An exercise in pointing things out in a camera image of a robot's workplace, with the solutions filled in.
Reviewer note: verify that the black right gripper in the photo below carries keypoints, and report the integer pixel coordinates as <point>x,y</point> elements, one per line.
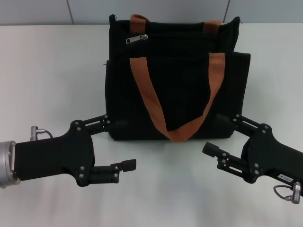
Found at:
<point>272,153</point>

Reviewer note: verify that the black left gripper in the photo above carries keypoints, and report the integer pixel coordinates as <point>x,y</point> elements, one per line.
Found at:
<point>54,156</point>

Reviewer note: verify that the silver metal zipper pull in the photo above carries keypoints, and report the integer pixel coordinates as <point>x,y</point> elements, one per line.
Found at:
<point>136,38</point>

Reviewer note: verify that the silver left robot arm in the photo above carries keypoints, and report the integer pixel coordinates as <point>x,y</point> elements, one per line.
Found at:
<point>7,163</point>

